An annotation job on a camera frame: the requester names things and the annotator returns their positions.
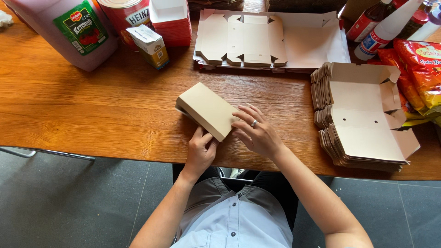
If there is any dark bottle red cap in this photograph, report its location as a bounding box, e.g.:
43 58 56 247
396 9 430 40

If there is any dark sauce bottle red label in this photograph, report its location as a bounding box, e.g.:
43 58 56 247
346 0 394 43

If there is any large red tin can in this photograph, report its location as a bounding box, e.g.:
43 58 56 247
97 0 153 49

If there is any white crumpled tissue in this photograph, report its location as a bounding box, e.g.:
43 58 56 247
0 9 14 29

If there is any stack of open nested boxes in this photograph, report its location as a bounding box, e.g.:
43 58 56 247
310 62 421 173

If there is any person's right hand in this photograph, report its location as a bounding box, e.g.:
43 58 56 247
231 103 287 161

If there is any brown cardboard carton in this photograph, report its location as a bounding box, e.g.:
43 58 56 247
339 0 384 22

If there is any white bottle blue red label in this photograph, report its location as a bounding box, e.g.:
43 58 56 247
354 0 425 61

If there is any stack of red paper trays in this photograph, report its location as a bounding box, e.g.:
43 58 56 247
149 0 192 48

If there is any dark brown stack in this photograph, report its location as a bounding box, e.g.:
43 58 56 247
265 0 348 14

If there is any small white yellow carton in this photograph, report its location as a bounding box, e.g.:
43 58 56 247
126 25 170 70

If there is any person's left hand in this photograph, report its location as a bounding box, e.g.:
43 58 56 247
185 126 220 177

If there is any brown cardboard box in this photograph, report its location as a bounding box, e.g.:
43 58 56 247
175 82 240 142

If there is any metal chair tube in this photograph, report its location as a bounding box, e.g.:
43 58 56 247
0 146 96 162

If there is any dark stack of trays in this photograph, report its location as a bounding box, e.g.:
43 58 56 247
188 0 244 13

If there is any grey button shirt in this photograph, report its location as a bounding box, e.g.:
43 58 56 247
170 177 294 248

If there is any orange red snack bag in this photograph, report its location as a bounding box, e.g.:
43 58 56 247
393 38 441 118

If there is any large ketchup jug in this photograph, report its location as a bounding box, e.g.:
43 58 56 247
3 0 119 72

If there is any stack of flat cardboard blanks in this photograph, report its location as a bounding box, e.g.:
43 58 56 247
192 8 351 74

